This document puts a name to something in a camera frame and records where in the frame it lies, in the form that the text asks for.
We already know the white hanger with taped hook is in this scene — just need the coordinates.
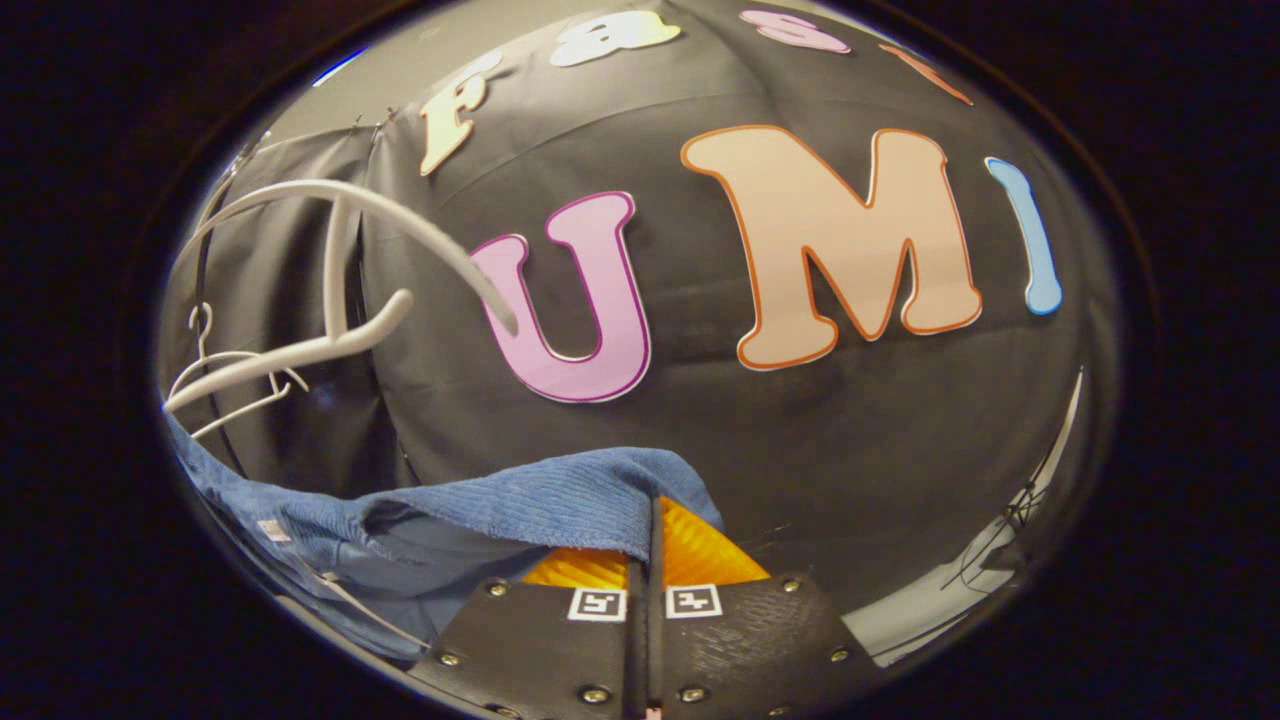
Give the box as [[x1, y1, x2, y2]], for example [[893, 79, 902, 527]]
[[162, 178, 522, 414]]

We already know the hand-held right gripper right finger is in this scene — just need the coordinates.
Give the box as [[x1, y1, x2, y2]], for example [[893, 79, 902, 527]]
[[649, 495, 882, 720]]

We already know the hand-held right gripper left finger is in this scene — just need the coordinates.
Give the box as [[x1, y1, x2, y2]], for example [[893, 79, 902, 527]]
[[408, 545, 652, 720]]

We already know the black backdrop cloth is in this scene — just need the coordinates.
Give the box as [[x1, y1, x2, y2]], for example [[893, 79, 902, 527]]
[[158, 0, 1113, 643]]

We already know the blue corduroy shirt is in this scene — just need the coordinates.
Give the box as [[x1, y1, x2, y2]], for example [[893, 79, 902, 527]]
[[165, 410, 727, 667]]

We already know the white plain hanger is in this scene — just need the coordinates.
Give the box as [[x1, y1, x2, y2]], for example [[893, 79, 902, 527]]
[[165, 302, 312, 442]]

